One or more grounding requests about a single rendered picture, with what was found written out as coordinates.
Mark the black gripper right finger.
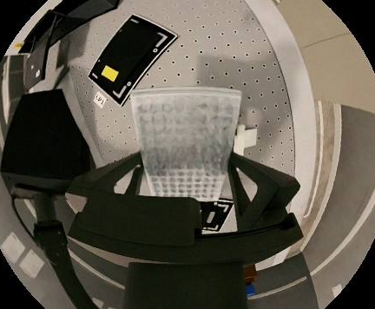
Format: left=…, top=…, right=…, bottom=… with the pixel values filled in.
left=227, top=151, right=300, bottom=231

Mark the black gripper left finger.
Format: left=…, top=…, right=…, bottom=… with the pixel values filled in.
left=71, top=151, right=144, bottom=195

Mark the brown bottle with blue cap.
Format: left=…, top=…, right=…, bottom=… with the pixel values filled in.
left=243, top=265, right=257, bottom=296

